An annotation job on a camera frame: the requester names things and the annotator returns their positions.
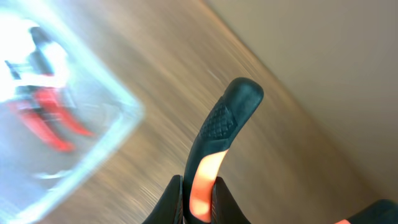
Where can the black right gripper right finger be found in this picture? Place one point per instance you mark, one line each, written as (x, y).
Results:
(224, 208)

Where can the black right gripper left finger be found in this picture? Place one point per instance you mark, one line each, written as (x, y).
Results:
(169, 208)

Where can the orange black long-nose pliers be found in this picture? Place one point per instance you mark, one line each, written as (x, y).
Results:
(231, 112)

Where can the clear plastic storage container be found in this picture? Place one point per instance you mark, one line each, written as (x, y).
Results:
(39, 51)

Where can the red handled cutting pliers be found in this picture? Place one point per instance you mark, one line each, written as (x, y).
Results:
(37, 107)

